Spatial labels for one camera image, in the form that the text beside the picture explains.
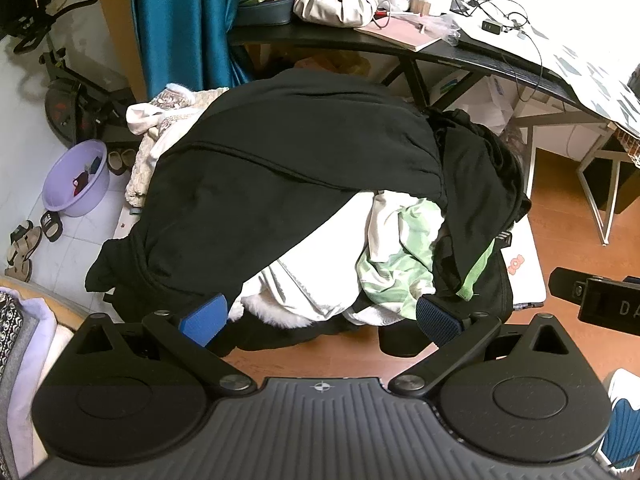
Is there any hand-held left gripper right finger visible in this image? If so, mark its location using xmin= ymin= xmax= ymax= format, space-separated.
xmin=388 ymin=294 xmax=569 ymax=396

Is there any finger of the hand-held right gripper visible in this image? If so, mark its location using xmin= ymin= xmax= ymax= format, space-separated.
xmin=548 ymin=267 xmax=592 ymax=307

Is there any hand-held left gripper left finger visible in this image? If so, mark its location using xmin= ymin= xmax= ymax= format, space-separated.
xmin=74 ymin=292 xmax=254 ymax=396

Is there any black garment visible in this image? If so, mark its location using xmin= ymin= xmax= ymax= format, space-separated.
xmin=84 ymin=67 xmax=449 ymax=354

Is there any white storage box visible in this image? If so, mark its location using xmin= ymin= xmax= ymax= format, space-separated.
xmin=499 ymin=217 xmax=549 ymax=312

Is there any green white cloth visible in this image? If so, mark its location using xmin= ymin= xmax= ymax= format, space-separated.
xmin=355 ymin=197 xmax=449 ymax=307

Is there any blue white striped cloth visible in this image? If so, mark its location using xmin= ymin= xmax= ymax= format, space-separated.
xmin=596 ymin=367 xmax=640 ymax=472

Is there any black box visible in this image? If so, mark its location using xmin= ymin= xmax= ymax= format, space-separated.
xmin=601 ymin=130 xmax=640 ymax=217

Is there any dark garment with green stripe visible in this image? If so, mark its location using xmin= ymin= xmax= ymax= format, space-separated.
xmin=426 ymin=107 xmax=532 ymax=357

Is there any cream knit cloth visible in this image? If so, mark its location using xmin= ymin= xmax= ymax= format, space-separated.
xmin=124 ymin=82 xmax=232 ymax=212

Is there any black slipper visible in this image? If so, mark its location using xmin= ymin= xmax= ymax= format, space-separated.
xmin=39 ymin=212 xmax=64 ymax=244

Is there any lavender blanket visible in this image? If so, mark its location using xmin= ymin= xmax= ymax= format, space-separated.
xmin=0 ymin=285 xmax=77 ymax=480

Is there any purple plastic basin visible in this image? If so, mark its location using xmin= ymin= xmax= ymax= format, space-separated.
xmin=41 ymin=139 xmax=110 ymax=219

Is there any brown sandal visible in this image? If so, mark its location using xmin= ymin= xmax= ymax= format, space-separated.
xmin=4 ymin=252 xmax=35 ymax=282
xmin=6 ymin=225 xmax=45 ymax=265

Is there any white cardboard box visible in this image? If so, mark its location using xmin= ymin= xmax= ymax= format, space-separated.
xmin=429 ymin=69 xmax=522 ymax=137

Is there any black exercise bike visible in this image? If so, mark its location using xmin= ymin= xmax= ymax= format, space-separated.
xmin=0 ymin=0 xmax=137 ymax=147

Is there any pink notebook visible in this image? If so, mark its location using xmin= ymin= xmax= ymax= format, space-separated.
xmin=354 ymin=12 xmax=444 ymax=54

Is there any teal curtain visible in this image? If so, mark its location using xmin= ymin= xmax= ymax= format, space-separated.
xmin=127 ymin=0 xmax=254 ymax=104

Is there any black desk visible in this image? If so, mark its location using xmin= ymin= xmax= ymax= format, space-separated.
xmin=227 ymin=21 xmax=640 ymax=247

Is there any orange wooden panel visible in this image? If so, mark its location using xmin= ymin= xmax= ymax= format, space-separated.
xmin=90 ymin=0 xmax=152 ymax=107

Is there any cream fabric bag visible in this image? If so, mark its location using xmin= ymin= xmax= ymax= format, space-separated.
xmin=292 ymin=0 xmax=382 ymax=29

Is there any thin black cable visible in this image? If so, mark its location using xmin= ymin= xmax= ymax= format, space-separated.
xmin=449 ymin=0 xmax=547 ymax=107

